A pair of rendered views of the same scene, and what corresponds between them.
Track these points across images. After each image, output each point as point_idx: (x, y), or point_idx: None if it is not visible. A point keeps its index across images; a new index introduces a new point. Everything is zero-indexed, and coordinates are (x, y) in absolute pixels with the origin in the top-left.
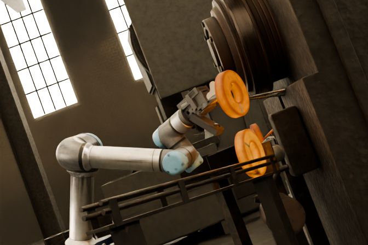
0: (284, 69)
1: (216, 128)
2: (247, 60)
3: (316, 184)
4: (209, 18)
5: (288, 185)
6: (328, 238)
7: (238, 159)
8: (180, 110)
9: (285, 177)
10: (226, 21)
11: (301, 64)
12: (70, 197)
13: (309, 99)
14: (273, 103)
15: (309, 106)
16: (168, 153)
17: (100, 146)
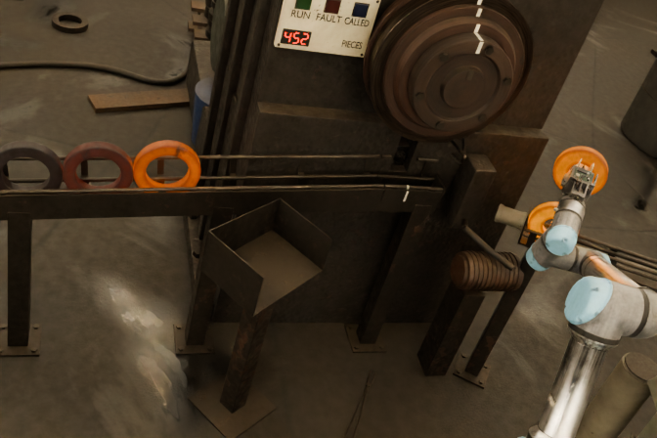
0: None
1: None
2: (501, 109)
3: (392, 225)
4: (495, 42)
5: (403, 239)
6: (315, 280)
7: None
8: (584, 202)
9: (406, 231)
10: (523, 62)
11: (504, 111)
12: (593, 382)
13: (537, 156)
14: (349, 130)
15: (526, 161)
16: (608, 257)
17: (637, 284)
